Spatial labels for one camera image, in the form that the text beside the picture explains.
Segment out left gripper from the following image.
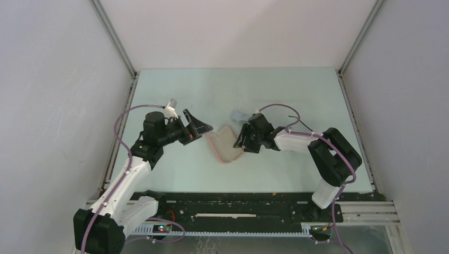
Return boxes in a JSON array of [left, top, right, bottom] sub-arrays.
[[158, 109, 212, 147]]

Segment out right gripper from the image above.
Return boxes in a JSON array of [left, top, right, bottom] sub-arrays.
[[235, 123, 264, 154]]

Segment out pink glasses case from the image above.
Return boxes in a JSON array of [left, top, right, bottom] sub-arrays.
[[205, 125, 244, 164]]

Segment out light blue cleaning cloth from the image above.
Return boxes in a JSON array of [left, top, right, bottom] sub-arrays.
[[229, 109, 252, 123]]

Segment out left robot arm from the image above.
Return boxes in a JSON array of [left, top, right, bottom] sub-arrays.
[[73, 105, 213, 253]]

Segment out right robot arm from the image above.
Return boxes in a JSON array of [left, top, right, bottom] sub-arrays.
[[234, 113, 362, 221]]

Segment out black sunglasses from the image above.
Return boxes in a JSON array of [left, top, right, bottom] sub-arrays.
[[288, 115, 314, 132]]

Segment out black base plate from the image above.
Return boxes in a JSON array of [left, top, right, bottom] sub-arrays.
[[156, 192, 343, 233]]

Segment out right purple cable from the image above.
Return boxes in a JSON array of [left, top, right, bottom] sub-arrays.
[[257, 103, 358, 254]]

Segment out blue toothed cable duct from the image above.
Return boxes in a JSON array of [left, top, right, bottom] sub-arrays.
[[130, 224, 312, 238]]

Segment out aluminium frame rail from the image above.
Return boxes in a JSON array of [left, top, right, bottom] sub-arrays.
[[81, 199, 401, 227]]

